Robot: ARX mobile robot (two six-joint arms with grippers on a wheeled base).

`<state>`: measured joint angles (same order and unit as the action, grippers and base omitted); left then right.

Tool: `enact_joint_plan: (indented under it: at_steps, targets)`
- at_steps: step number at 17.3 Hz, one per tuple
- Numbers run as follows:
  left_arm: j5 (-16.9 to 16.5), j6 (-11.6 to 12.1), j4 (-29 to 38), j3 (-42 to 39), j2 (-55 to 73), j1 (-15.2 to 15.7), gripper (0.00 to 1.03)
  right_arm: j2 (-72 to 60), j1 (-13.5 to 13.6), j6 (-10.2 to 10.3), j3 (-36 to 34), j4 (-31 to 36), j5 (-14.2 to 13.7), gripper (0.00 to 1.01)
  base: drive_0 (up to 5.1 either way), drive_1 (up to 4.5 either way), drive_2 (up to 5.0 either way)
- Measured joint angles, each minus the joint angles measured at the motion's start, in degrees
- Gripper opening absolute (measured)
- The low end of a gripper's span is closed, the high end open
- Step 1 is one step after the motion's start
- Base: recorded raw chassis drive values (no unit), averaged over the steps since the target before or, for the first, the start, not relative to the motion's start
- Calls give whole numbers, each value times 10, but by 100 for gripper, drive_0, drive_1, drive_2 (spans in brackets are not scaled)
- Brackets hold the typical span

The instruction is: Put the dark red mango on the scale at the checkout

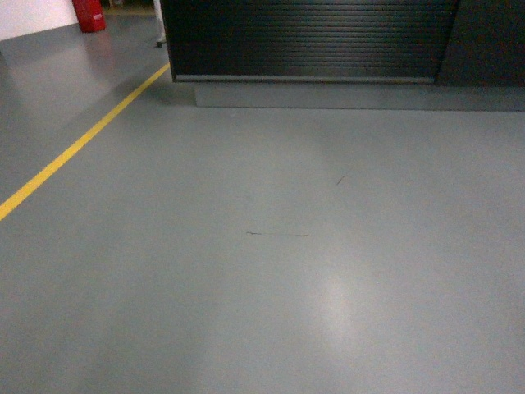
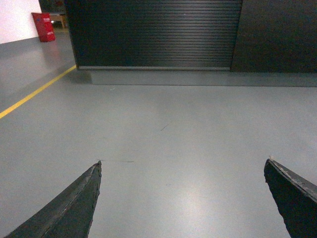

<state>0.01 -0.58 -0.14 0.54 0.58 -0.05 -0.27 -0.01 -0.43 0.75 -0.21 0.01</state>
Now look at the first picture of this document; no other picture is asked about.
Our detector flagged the black checkout counter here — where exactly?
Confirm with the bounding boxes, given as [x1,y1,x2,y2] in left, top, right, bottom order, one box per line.
[161,0,524,87]

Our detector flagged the red fire extinguisher box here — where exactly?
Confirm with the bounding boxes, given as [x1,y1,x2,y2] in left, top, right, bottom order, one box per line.
[72,0,106,33]

